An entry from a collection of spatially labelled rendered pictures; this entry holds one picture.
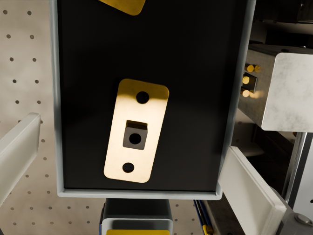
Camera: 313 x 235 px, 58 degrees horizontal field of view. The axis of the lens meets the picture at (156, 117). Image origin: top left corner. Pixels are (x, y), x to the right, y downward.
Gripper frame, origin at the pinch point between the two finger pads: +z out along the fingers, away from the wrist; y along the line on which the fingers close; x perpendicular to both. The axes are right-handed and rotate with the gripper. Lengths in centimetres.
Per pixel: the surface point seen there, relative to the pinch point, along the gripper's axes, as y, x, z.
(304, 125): 17.2, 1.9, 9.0
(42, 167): -18, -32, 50
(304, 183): 29.1, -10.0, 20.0
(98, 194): -2.0, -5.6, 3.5
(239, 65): 6.5, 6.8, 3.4
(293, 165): 26.2, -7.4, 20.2
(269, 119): 13.4, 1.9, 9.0
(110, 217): -0.6, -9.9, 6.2
